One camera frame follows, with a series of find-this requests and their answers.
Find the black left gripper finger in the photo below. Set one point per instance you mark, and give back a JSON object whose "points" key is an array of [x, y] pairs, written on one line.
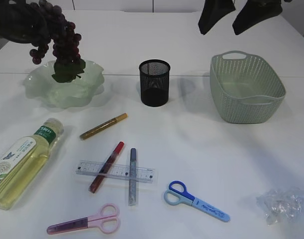
{"points": [[22, 23]]}

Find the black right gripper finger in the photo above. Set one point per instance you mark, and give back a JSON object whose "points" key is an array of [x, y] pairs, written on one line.
{"points": [[213, 11], [254, 12]]}

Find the purple artificial grape bunch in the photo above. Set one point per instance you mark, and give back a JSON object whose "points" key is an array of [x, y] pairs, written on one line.
{"points": [[69, 64]]}

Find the yellow tea bottle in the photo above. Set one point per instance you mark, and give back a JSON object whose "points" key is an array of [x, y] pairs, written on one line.
{"points": [[21, 163]]}

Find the blue scissors with cap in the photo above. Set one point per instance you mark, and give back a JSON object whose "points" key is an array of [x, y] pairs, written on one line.
{"points": [[174, 197]]}

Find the clear plastic sheet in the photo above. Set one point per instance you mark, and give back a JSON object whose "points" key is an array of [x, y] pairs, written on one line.
{"points": [[279, 205]]}

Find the pale green wavy plate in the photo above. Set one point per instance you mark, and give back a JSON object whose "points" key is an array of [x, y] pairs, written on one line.
{"points": [[64, 87]]}

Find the green woven plastic basket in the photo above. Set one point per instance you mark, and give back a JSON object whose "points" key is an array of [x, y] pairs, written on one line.
{"points": [[245, 90]]}

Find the black mesh pen cup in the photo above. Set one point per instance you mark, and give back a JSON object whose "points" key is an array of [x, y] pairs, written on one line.
{"points": [[154, 82]]}

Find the gold glitter pen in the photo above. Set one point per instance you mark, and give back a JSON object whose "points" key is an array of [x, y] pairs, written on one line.
{"points": [[103, 126]]}

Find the silver glitter pen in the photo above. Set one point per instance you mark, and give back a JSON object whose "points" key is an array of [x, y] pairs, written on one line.
{"points": [[132, 178]]}

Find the clear plastic ruler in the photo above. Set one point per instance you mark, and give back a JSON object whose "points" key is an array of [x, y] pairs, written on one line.
{"points": [[117, 171]]}

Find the red glitter pen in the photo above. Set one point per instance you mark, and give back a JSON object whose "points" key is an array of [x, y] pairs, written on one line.
{"points": [[106, 167]]}

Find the pink purple scissors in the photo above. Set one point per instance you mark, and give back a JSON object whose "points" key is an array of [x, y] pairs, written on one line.
{"points": [[106, 219]]}

